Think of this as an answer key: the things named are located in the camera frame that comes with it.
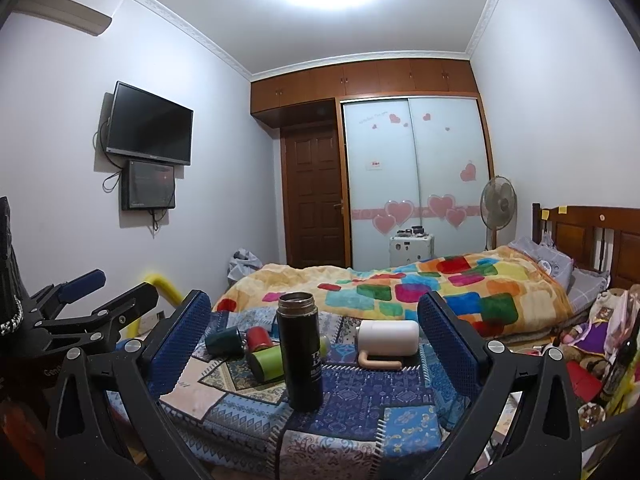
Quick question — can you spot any yellow padded pipe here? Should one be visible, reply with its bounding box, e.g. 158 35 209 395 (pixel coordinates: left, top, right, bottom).
127 272 177 337

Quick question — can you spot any dark wine bottle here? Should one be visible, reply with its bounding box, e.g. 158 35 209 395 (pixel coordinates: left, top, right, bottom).
602 320 640 407

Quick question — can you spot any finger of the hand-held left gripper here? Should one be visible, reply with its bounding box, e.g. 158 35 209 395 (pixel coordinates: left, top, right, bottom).
27 269 107 322
47 282 160 357

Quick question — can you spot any dark ribbed object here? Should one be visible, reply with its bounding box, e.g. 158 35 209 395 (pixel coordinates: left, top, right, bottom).
0 197 25 337

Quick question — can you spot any blue patchwork tablecloth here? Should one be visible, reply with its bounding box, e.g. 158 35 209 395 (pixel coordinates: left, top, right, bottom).
107 307 444 480

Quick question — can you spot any black television cable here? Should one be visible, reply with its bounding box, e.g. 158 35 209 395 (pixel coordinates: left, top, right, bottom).
92 119 126 194

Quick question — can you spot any brown wooden door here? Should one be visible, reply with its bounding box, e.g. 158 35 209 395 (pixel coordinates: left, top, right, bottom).
280 125 349 269

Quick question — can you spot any grey checked pillow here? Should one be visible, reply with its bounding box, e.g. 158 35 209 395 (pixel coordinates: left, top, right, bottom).
565 267 611 312

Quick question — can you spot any white air conditioner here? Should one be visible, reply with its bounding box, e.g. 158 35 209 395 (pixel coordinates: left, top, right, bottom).
10 0 126 37

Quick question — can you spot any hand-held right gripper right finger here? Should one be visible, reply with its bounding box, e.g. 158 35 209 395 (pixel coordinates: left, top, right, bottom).
416 290 586 480

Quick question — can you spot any small black wall monitor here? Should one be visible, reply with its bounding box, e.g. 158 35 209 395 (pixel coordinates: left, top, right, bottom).
121 160 177 211

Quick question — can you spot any small white cabinet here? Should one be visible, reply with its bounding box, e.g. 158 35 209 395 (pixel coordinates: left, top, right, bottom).
390 234 435 265

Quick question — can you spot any colourful patch blanket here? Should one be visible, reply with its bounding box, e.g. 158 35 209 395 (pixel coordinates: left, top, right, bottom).
212 252 574 339

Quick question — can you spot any white cup with beige handle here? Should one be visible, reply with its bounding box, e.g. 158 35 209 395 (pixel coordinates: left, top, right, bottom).
356 320 420 371

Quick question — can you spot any red flat box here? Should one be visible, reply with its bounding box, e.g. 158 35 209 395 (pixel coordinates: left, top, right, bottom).
565 360 604 402

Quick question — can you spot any wooden wardrobe with glass doors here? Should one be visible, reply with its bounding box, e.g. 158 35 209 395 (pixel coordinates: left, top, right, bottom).
250 57 496 271

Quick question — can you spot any black thermos bottle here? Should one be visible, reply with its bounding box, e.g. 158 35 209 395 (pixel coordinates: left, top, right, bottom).
276 291 325 413

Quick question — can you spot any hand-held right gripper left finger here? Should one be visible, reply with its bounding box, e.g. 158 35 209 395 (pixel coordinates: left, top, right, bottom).
47 289 214 480

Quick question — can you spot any standing electric fan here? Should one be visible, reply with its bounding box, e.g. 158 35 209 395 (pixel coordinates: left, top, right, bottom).
480 176 518 252

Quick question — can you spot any lime green cup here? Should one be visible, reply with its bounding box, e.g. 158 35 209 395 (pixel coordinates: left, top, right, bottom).
248 345 285 382

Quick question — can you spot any dark green cup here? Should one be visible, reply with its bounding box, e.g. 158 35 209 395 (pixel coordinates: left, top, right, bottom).
205 326 246 360

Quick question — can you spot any black wall television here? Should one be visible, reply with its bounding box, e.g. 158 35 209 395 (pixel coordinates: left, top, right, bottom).
105 81 194 166

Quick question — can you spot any red cup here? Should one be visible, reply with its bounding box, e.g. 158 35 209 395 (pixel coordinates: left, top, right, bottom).
245 326 275 354

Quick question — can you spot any wooden bed headboard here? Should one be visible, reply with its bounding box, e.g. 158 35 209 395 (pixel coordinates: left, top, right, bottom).
531 203 640 291

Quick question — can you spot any grey printed pillow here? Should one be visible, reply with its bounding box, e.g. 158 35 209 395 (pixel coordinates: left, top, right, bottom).
507 236 574 291

